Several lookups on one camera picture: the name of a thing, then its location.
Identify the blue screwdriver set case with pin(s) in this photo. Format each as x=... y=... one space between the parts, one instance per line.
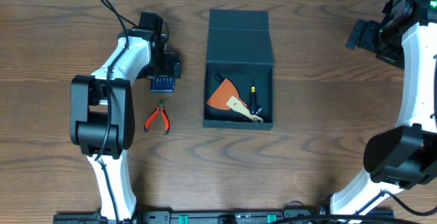
x=162 y=84

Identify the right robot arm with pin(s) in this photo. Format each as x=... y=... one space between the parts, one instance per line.
x=404 y=156

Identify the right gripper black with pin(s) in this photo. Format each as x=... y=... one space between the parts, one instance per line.
x=369 y=40

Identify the orange blade wooden scraper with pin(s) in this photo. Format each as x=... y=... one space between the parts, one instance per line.
x=226 y=97

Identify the black yellow screwdriver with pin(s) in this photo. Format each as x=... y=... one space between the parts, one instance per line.
x=253 y=105

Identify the black handled claw hammer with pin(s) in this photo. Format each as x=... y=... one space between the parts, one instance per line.
x=218 y=78

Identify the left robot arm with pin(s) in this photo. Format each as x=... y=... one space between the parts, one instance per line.
x=102 y=120

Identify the dark green box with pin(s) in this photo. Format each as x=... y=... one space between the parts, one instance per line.
x=239 y=48

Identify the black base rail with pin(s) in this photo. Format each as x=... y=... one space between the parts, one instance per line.
x=165 y=217

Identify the orange handled pliers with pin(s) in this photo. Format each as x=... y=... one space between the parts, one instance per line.
x=160 y=109

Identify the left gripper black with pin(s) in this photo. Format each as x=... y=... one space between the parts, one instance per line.
x=169 y=68

